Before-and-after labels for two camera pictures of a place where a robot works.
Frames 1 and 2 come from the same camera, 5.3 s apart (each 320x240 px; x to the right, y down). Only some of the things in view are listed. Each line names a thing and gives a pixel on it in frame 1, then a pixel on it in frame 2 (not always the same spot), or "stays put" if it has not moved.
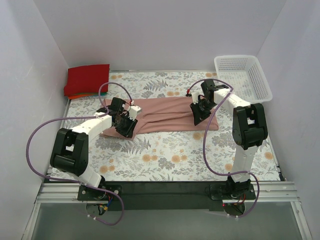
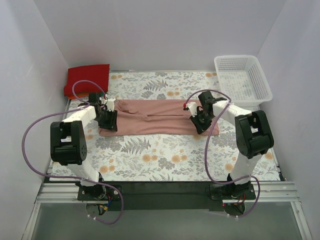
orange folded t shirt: x=79 y=96 stays put
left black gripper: x=127 y=126 to x=108 y=121
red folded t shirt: x=86 y=79 stays put
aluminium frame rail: x=267 y=192 stays put
